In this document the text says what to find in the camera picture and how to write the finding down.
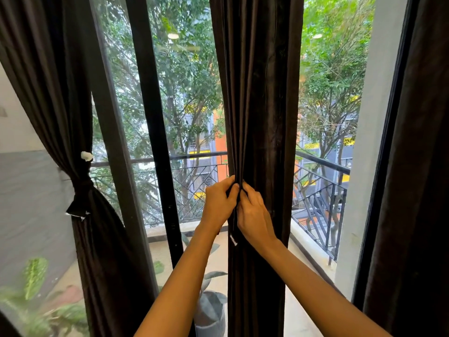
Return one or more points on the person's right hand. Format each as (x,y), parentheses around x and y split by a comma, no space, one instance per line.
(254,215)

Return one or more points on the person's left hand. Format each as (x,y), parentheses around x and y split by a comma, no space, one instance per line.
(217,206)

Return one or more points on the person's right thumb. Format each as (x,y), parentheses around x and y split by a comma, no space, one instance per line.
(242,200)

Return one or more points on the person's left thumb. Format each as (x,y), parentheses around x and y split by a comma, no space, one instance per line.
(233,192)

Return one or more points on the person's left forearm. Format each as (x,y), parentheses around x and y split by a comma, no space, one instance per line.
(179,284)

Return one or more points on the person's right forearm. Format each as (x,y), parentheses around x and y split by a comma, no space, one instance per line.
(315,294)

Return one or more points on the orange and grey building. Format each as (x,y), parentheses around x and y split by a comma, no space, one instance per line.
(217,143)

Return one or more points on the black balcony railing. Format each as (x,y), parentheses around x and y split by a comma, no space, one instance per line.
(315,203)

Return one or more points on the green leafy potted plant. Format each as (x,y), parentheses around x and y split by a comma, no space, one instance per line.
(207,273)

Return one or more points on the green trees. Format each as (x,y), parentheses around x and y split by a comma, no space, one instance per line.
(196,84)

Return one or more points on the grey plant pot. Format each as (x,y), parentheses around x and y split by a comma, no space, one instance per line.
(210,314)

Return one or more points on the dark brown curtain tieback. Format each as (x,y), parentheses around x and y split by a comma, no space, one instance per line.
(80,200)

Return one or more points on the dark brown edge curtain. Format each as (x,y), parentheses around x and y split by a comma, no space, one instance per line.
(407,189)

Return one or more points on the dark brown tied curtain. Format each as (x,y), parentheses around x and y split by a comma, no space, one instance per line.
(70,164)

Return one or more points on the green variegated plant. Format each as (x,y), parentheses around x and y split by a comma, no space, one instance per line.
(38,301)

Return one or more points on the black window frame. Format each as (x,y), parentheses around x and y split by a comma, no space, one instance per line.
(154,126)

